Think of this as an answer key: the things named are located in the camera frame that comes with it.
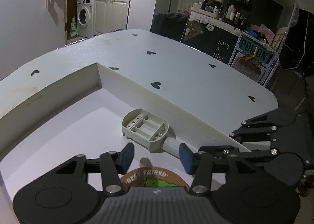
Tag white shallow cardboard box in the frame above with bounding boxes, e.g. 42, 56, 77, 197
0, 62, 253, 205

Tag white perforated metal rack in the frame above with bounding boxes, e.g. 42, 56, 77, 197
228, 3, 300, 87

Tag black printed cloth banner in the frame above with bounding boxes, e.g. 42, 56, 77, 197
182, 20, 238, 64

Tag white kitchen cabinets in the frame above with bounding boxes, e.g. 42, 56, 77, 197
93, 0, 130, 35

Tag white washing machine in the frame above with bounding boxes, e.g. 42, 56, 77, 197
77, 0, 94, 38

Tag white wall shelf with bottles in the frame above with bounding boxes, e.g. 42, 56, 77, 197
191, 0, 227, 19

